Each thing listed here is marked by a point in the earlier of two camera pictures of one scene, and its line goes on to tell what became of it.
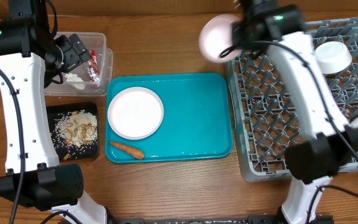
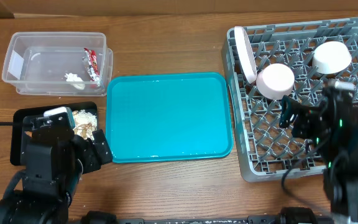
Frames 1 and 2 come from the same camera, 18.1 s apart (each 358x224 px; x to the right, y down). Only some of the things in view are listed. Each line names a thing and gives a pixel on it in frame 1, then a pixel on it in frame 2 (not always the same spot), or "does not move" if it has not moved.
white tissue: [76, 80] does not move
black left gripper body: [74, 55] to [89, 158]
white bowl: [332, 57] does not move
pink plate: [135, 112] to [245, 54]
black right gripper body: [239, 35] to [304, 127]
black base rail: [250, 219] does not move
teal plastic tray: [197, 124] does not move
